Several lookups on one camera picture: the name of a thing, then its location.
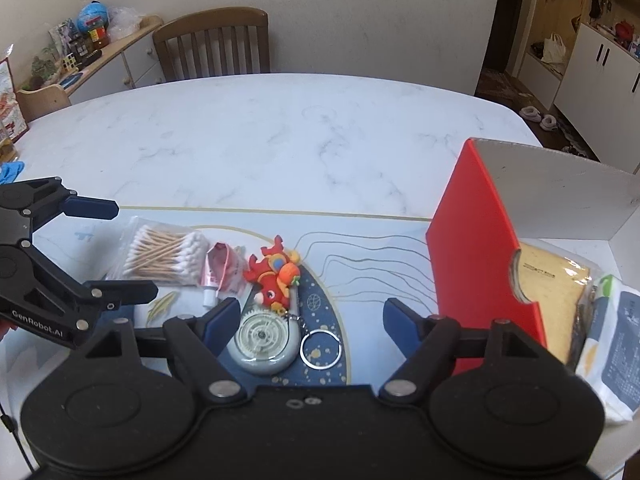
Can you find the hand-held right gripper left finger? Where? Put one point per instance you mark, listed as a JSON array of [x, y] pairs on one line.
[[220, 325]]

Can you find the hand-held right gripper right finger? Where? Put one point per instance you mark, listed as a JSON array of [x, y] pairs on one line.
[[400, 327]]

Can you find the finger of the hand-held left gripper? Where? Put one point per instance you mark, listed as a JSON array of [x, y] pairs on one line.
[[130, 292], [90, 207]]

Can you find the white round tape measure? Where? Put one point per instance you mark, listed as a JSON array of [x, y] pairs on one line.
[[262, 335]]

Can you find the red cardboard box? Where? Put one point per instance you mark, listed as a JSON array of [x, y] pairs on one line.
[[470, 240]]

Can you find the bagged sliced bread loaf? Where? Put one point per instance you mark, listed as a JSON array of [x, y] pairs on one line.
[[550, 300]]

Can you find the white wet wipes pack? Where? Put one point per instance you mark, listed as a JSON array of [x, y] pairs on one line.
[[615, 350]]

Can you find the bag of cotton swabs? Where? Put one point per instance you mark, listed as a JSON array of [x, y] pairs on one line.
[[160, 255]]

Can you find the pink tube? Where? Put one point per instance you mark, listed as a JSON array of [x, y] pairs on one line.
[[222, 267]]

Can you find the red plush toy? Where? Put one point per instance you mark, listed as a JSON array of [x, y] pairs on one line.
[[270, 280]]

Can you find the blue cloth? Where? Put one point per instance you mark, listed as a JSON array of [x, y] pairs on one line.
[[10, 172]]

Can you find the light wooden chair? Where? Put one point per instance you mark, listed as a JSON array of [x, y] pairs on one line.
[[42, 102]]

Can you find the red printed carton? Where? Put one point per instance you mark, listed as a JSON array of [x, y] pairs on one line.
[[10, 105]]

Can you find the white sideboard with wooden top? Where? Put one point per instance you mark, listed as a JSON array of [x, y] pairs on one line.
[[115, 67]]

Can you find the small green plant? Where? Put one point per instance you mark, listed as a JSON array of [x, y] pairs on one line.
[[47, 67]]

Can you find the miniature house model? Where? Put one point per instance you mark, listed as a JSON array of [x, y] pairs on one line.
[[70, 40]]

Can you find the red jar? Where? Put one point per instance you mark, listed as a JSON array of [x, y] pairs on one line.
[[98, 37]]

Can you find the clear plastic bag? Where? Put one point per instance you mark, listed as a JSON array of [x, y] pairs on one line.
[[125, 22]]

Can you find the blue globe toy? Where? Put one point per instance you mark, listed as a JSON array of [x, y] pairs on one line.
[[93, 14]]

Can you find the wooden dining chair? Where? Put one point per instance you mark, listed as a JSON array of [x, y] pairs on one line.
[[210, 42]]

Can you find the grey slipper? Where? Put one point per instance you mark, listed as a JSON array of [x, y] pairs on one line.
[[548, 122], [530, 114]]

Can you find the patterned door rug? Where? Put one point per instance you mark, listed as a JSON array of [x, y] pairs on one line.
[[497, 86]]

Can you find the white tote bag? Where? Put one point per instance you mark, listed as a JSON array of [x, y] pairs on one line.
[[554, 51]]

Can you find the dark wooden door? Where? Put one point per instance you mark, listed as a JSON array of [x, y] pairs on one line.
[[505, 15]]

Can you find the red item on cabinet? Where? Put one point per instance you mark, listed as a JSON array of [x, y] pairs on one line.
[[623, 32]]

